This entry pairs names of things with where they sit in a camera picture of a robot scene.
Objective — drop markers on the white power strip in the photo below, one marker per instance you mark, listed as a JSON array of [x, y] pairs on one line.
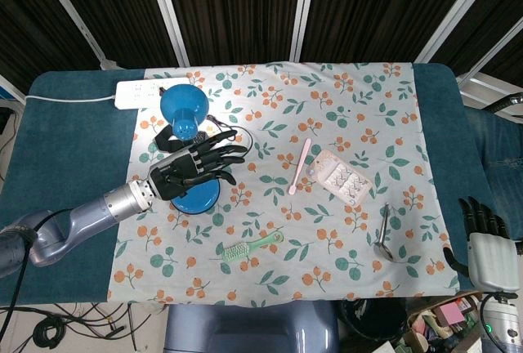
[[139, 92]]

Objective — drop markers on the pink false eyelash box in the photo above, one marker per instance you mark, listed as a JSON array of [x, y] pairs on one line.
[[339, 177]]

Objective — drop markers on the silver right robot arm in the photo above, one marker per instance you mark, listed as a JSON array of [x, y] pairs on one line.
[[501, 320]]

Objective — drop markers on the black round bin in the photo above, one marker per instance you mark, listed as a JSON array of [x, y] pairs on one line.
[[376, 320]]

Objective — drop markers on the floral tablecloth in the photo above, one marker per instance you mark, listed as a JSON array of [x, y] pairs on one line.
[[310, 132]]

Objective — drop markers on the cardboard box with clutter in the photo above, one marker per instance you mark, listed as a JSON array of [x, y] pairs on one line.
[[445, 324]]

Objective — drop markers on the blue-grey robot torso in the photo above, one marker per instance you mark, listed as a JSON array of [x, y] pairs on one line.
[[253, 328]]

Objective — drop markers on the pink plastic spoon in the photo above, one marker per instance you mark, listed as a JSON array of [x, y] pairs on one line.
[[300, 167]]

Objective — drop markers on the metal spoon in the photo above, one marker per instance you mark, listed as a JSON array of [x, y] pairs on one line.
[[384, 234]]

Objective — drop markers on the blue desk lamp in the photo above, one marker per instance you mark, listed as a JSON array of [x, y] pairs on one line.
[[184, 112]]

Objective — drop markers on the blue table cover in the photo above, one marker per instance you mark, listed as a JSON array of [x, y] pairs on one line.
[[61, 148]]

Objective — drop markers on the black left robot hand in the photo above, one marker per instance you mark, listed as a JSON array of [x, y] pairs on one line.
[[180, 173]]

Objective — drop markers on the silver-blue left robot arm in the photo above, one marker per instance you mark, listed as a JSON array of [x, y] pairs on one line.
[[61, 222]]

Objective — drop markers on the green small brush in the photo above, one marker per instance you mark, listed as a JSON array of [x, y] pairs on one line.
[[249, 247]]

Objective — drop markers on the white-black right robot hand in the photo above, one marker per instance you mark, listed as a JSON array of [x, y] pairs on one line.
[[486, 255]]

